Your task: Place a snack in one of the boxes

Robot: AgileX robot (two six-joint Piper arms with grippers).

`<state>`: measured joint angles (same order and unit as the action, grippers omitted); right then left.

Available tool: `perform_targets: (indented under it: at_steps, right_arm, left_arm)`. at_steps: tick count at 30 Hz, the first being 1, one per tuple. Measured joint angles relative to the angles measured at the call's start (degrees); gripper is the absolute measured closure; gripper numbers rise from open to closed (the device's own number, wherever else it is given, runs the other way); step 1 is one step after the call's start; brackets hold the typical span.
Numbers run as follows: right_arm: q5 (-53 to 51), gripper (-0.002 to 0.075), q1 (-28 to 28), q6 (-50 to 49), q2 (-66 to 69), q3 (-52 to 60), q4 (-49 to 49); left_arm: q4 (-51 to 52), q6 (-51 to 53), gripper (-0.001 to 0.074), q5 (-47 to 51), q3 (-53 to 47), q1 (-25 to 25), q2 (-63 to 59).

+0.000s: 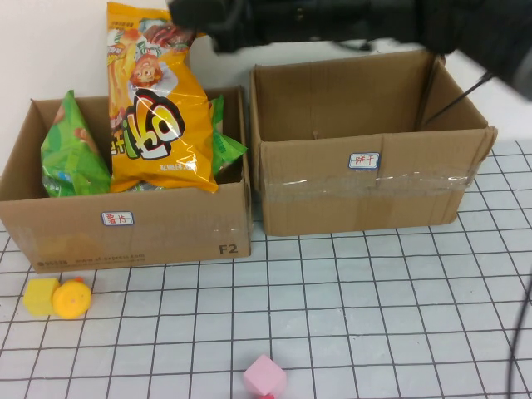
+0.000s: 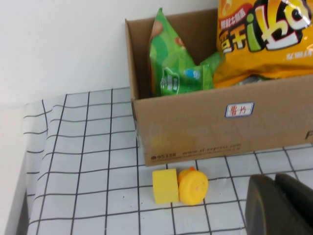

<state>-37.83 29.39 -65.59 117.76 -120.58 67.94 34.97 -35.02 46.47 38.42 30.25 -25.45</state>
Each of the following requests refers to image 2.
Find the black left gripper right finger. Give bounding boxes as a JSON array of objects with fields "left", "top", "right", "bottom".
[{"left": 275, "top": 172, "right": 313, "bottom": 235}]

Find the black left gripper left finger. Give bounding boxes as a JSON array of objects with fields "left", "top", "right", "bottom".
[{"left": 246, "top": 174, "right": 312, "bottom": 235}]

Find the large orange snack bag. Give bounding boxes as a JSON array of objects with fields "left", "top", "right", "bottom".
[{"left": 213, "top": 0, "right": 313, "bottom": 89}]

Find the green snack bag nut print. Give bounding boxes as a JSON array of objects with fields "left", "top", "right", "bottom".
[{"left": 148, "top": 7, "right": 215, "bottom": 96}]

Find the yellow round duck toy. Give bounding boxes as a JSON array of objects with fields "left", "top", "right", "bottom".
[{"left": 177, "top": 166, "right": 209, "bottom": 206}]

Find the white label red handwriting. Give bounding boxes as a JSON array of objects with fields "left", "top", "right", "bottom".
[{"left": 224, "top": 102, "right": 255, "bottom": 118}]

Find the yellow foam block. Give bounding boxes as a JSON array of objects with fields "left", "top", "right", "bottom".
[{"left": 152, "top": 168, "right": 179, "bottom": 204}]

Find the cardboard box with F2 print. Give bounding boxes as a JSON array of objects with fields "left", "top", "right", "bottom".
[{"left": 124, "top": 8, "right": 313, "bottom": 167}]

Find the white black grid tablecloth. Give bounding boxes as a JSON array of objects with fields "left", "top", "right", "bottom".
[{"left": 23, "top": 87, "right": 313, "bottom": 235}]

